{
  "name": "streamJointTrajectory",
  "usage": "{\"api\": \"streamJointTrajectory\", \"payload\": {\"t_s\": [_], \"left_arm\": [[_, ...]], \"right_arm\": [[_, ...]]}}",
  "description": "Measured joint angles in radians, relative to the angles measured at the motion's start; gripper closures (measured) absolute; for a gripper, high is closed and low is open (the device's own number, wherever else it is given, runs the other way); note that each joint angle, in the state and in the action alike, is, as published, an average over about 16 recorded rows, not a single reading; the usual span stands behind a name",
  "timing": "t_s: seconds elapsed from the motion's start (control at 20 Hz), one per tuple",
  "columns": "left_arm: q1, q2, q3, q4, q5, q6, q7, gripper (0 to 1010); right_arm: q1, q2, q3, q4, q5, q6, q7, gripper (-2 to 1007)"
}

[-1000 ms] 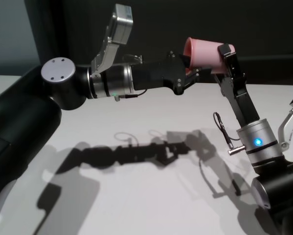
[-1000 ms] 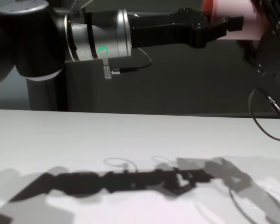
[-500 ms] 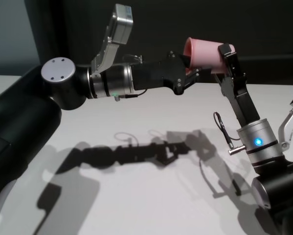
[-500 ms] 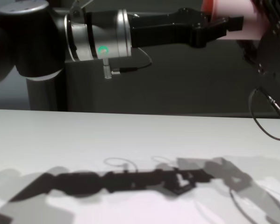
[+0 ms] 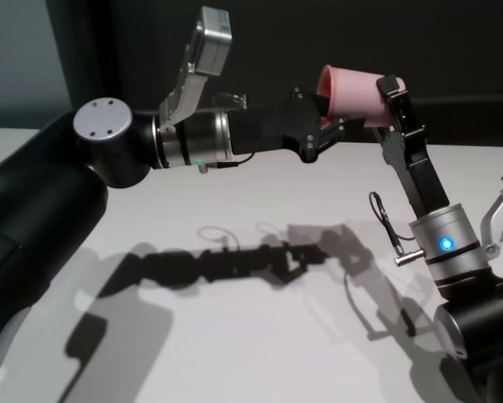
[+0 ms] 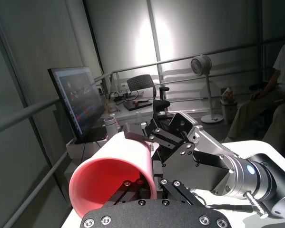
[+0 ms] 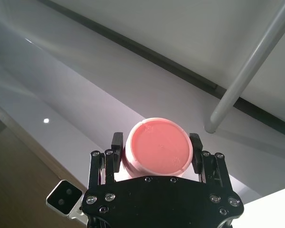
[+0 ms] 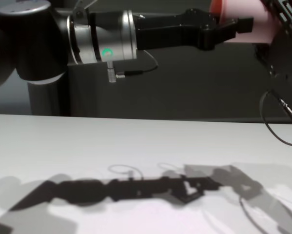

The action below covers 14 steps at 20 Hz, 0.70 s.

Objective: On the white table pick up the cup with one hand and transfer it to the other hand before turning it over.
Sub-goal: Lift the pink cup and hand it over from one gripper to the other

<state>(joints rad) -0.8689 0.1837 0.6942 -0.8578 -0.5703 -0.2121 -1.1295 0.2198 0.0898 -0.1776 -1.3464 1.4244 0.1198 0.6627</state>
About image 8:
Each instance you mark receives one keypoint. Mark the pink plastic cup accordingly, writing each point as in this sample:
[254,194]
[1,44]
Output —
[260,26]

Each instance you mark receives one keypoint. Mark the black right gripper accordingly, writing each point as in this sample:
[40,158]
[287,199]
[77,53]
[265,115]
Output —
[287,61]

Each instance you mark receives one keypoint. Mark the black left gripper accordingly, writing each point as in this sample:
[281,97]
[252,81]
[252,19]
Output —
[165,31]

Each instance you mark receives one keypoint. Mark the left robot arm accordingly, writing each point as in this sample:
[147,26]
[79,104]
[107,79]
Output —
[38,36]

